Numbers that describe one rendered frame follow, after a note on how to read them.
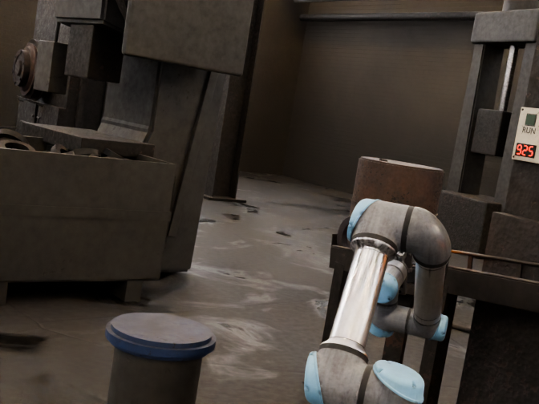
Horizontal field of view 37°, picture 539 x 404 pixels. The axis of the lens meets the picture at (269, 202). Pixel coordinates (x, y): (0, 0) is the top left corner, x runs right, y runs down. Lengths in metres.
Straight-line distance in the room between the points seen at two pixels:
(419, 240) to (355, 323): 0.26
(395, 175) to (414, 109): 6.58
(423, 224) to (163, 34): 2.65
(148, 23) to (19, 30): 7.61
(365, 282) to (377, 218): 0.17
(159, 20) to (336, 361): 2.83
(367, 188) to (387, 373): 3.56
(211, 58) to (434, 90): 7.26
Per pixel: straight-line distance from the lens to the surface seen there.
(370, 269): 1.91
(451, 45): 11.44
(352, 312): 1.87
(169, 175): 4.20
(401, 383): 1.77
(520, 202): 2.85
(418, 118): 11.65
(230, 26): 4.61
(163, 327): 2.36
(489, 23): 8.45
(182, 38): 4.41
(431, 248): 1.97
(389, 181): 5.19
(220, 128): 9.01
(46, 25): 6.74
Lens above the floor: 1.10
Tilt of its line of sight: 7 degrees down
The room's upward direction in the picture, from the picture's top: 9 degrees clockwise
